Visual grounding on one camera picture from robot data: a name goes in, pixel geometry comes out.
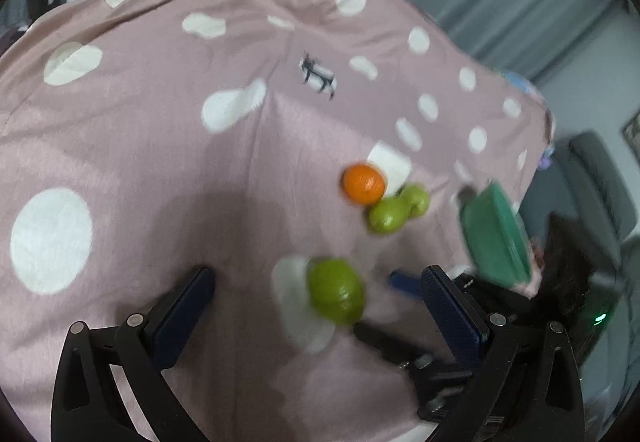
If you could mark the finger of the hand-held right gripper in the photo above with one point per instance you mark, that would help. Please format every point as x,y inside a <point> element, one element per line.
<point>406,283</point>
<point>400,347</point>

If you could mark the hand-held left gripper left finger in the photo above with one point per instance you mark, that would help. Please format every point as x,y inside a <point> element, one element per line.
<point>182,317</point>

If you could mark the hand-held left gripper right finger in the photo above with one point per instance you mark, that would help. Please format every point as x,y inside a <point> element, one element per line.
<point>452,317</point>

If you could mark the green jujube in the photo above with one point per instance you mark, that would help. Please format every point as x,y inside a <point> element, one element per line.
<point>336,291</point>
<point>417,199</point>
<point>387,217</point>

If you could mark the green plastic basin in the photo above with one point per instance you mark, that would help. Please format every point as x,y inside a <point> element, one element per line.
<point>492,237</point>

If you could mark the orange tangerine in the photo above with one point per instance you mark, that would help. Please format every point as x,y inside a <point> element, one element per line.
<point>364,183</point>

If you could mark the pink dotted blanket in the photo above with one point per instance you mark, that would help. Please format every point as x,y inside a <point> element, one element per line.
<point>150,147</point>

